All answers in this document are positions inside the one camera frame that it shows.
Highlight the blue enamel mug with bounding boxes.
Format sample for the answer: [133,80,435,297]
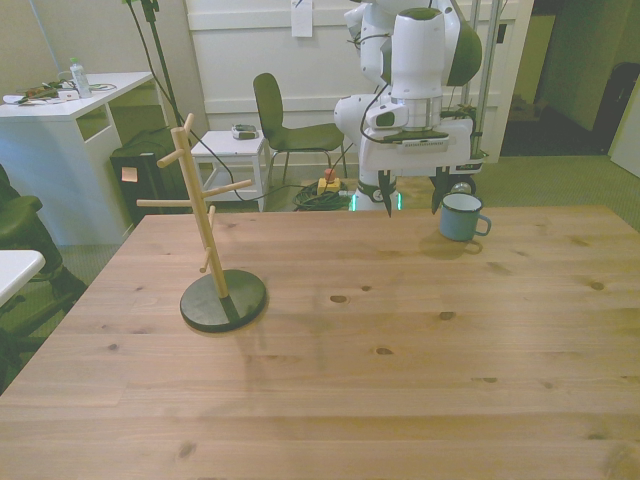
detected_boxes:
[438,193,494,243]

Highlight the white desk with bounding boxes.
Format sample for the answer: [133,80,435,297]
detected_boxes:
[0,71,156,246]

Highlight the dark moulded chair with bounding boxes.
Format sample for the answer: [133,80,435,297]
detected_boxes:
[252,72,346,186]

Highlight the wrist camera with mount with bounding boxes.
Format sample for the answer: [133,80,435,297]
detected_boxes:
[372,128,449,152]

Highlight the wooden mug tree black base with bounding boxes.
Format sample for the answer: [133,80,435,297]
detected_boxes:
[136,113,269,334]

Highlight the white rounded tabletop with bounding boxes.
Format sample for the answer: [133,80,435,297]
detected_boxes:
[0,249,46,307]

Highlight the black camera tripod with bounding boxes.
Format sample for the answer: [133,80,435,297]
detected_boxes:
[121,0,186,129]

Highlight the black case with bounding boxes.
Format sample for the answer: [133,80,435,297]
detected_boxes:
[109,128,194,229]

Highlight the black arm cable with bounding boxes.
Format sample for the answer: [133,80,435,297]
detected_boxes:
[344,30,396,144]

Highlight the yellow emergency stop button box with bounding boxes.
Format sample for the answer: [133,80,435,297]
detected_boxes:
[317,168,342,196]

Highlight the small white side table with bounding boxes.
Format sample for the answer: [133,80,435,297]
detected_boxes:
[190,129,271,204]

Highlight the clear plastic bottle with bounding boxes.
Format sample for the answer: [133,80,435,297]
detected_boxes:
[68,56,93,100]

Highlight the wheeled equipment cart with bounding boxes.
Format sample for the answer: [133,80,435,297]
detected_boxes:
[442,102,489,197]

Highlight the aluminium profile mast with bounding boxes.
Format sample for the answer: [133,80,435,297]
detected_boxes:
[462,0,504,151]

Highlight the cable and tool clutter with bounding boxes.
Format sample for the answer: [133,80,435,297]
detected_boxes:
[2,78,81,106]

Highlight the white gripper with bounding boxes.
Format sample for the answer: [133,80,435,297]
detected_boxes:
[360,117,481,219]

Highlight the white paper sheet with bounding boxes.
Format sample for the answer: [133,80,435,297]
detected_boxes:
[290,0,314,39]

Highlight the coiled black floor cables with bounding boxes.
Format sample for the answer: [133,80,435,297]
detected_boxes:
[292,182,351,212]

